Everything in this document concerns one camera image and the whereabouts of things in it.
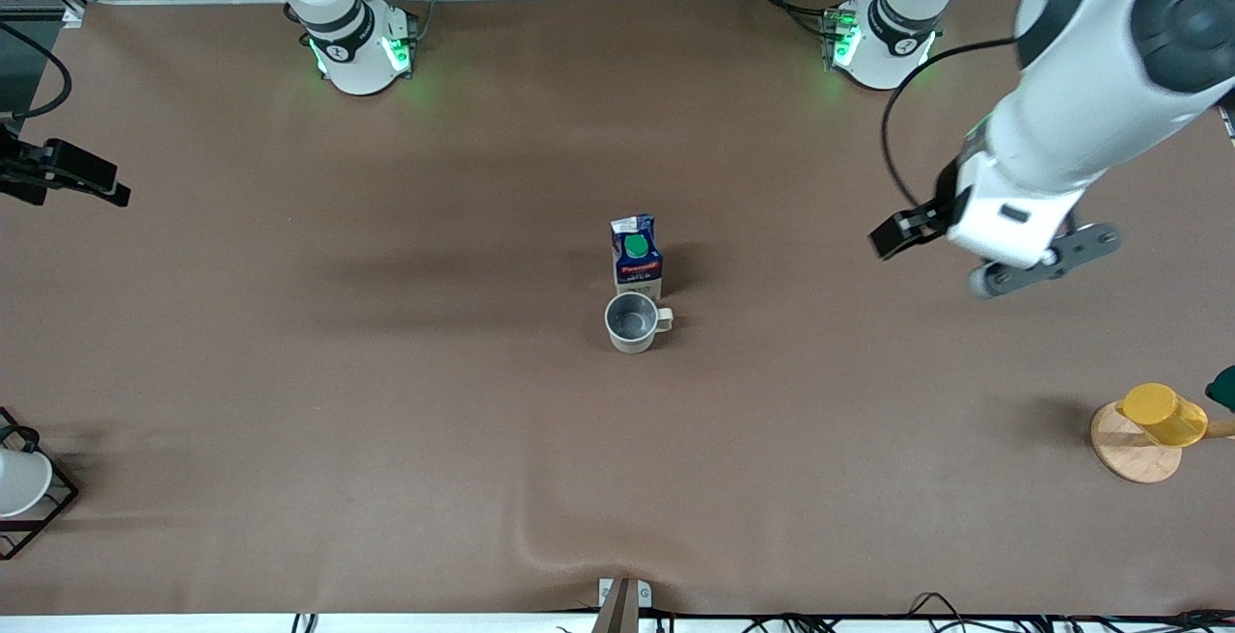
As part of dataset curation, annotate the blue milk carton green cap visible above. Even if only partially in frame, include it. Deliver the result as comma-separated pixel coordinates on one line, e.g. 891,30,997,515
609,213,666,303

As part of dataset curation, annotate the cream mug grey inside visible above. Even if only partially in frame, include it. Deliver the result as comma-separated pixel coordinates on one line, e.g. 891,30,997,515
604,288,675,355

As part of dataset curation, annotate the white cup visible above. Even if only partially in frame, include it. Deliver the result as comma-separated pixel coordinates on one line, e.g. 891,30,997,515
0,447,54,519

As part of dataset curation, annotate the yellow cup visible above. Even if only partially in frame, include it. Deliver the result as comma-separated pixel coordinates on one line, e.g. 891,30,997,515
1116,383,1210,448

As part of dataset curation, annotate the wooden mug stand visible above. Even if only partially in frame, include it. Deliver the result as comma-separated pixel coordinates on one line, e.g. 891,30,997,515
1090,399,1235,485

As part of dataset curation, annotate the brown table cover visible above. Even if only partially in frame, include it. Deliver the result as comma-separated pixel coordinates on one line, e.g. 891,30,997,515
0,0,1235,617

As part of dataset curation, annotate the black wire rack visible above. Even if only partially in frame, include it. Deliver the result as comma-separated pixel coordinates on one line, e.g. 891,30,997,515
0,407,81,561

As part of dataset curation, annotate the black looped cable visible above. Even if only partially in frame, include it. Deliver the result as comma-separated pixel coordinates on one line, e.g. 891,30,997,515
907,592,977,633

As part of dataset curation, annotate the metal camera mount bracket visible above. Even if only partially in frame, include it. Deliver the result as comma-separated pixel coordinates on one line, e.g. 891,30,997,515
597,577,653,633

